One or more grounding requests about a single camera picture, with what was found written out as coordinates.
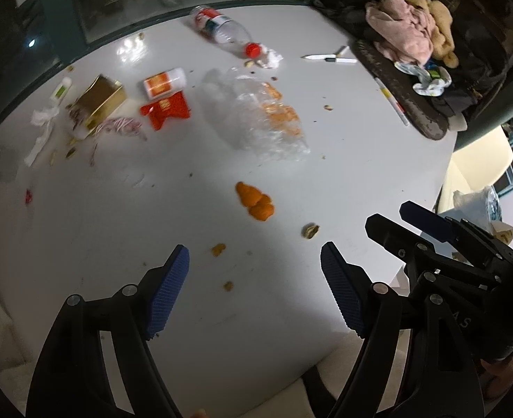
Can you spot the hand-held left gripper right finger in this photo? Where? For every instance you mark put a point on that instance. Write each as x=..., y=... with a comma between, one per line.
x=343, y=287

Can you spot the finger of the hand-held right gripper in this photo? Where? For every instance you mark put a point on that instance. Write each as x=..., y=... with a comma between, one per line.
x=387, y=230
x=426, y=222

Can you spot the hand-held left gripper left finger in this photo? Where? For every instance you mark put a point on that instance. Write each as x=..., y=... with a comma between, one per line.
x=169, y=291

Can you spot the light blue trash bin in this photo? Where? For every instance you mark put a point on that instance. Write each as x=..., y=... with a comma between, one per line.
x=447, y=214

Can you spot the red wrapper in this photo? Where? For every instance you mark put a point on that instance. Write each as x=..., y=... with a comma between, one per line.
x=167, y=109

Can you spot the person's right hand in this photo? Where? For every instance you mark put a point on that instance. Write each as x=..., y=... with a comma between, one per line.
x=504, y=376

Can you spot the clear plastic bin liner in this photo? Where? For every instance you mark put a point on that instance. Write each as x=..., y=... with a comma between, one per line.
x=474, y=204

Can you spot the small orange peel bit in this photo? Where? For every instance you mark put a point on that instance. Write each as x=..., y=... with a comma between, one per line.
x=218, y=250
x=228, y=286

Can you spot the pale nut shell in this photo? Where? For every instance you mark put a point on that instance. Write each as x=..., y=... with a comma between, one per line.
x=310, y=230

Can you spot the cream chair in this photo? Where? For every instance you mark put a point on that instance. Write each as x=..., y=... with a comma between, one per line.
x=474, y=170

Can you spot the dark tray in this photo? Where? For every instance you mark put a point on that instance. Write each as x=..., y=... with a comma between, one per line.
x=430, y=126

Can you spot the orange peel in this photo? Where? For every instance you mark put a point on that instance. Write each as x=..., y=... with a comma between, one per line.
x=254, y=200

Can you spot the white marker yellow orange bands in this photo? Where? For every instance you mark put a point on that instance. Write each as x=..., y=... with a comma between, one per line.
x=391, y=101

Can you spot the beige chair seat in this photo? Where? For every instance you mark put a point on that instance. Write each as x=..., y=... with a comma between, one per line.
x=273, y=400

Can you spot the orange peel shreds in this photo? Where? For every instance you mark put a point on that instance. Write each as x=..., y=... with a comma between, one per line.
x=282, y=117

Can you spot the small red scrap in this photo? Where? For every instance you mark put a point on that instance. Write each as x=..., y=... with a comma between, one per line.
x=29, y=197

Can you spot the clear plastic bag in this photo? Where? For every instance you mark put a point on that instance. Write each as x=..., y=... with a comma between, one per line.
x=247, y=117

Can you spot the short white pen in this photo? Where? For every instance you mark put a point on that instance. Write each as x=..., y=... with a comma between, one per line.
x=341, y=50

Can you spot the long white pen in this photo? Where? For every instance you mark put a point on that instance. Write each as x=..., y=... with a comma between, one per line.
x=315, y=56

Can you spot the yellow plush cloth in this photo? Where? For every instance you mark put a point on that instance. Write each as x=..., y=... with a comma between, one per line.
x=441, y=30

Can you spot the pink cloth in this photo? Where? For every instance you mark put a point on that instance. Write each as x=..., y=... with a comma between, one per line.
x=395, y=21

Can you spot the gold cardboard box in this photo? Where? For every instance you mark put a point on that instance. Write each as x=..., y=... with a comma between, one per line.
x=99, y=100

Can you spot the small crumpled white tissue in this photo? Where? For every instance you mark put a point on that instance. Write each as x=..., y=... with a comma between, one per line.
x=271, y=57

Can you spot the white jar orange label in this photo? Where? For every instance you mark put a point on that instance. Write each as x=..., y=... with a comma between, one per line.
x=162, y=82

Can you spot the long white tissue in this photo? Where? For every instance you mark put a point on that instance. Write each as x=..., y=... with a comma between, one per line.
x=43, y=117

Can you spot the white bottle green label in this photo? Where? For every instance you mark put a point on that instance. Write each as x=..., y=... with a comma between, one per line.
x=60, y=91

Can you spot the black bag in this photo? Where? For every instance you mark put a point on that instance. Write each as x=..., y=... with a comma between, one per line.
x=352, y=4

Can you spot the clear plastic bottle red label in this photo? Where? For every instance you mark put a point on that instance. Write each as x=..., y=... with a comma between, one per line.
x=221, y=28

